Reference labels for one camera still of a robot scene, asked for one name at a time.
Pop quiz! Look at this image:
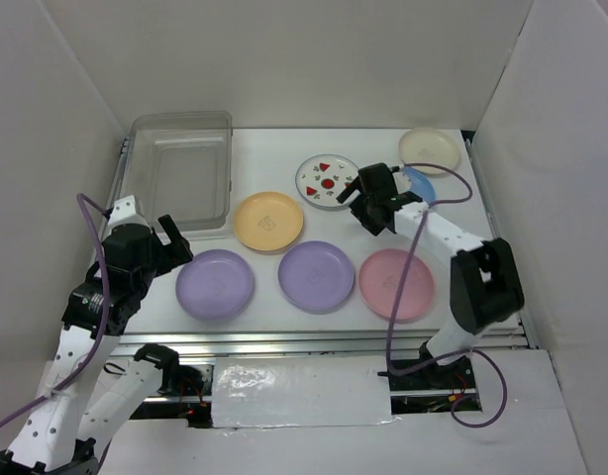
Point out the right side aluminium rail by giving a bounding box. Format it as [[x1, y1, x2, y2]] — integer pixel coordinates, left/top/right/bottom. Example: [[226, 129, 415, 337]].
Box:
[[462, 129, 541, 350]]

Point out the clear plastic bin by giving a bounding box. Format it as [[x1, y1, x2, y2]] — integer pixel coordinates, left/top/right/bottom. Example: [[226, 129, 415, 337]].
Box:
[[119, 111, 233, 232]]

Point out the purple plate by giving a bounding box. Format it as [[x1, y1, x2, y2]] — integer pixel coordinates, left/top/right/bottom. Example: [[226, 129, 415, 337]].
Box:
[[277, 240, 355, 314], [175, 249, 254, 322]]

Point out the white strawberry pattern plate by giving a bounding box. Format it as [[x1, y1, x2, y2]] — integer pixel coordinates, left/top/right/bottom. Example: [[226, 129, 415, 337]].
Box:
[[295, 154, 358, 210]]

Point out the aluminium rail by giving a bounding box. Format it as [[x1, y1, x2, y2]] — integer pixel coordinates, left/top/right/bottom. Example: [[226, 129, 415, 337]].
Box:
[[111, 327, 529, 358], [462, 129, 541, 350]]

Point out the cream plate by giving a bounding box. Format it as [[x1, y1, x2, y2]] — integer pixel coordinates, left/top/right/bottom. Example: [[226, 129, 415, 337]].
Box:
[[398, 128, 461, 175]]

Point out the pink plate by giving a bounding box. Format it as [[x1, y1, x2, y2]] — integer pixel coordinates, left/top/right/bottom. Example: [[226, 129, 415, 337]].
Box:
[[357, 248, 436, 323]]

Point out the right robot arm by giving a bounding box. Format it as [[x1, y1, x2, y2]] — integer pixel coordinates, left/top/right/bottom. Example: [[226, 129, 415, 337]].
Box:
[[337, 163, 525, 388]]

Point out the white foil cover panel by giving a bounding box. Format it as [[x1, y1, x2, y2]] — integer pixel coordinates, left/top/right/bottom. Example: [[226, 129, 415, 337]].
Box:
[[211, 355, 393, 428]]

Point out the blue plate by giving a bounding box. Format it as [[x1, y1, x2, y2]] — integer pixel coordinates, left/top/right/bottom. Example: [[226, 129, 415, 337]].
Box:
[[394, 166, 436, 203]]

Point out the yellow plate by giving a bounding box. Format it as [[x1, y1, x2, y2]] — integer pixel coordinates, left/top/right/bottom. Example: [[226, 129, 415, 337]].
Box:
[[233, 191, 304, 252]]

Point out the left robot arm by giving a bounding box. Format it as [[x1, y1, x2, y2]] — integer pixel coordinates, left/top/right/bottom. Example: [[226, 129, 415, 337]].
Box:
[[0, 215, 192, 474]]

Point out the aluminium front rail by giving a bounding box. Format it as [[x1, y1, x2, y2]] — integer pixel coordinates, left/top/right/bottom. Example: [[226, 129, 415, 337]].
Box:
[[111, 327, 529, 358]]

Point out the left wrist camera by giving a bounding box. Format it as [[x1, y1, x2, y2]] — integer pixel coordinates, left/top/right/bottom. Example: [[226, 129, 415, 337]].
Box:
[[108, 195, 147, 230]]

